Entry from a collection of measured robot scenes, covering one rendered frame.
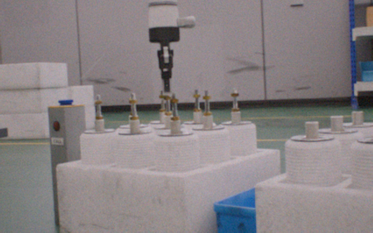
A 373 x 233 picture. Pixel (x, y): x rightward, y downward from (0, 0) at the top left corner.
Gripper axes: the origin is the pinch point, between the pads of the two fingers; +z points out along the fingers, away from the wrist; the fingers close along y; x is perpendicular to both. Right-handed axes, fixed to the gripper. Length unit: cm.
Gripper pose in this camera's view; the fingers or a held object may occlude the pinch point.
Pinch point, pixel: (166, 87)
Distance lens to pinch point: 128.5
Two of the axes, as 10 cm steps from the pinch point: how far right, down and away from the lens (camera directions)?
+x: 10.0, -0.5, 0.7
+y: 0.8, 0.5, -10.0
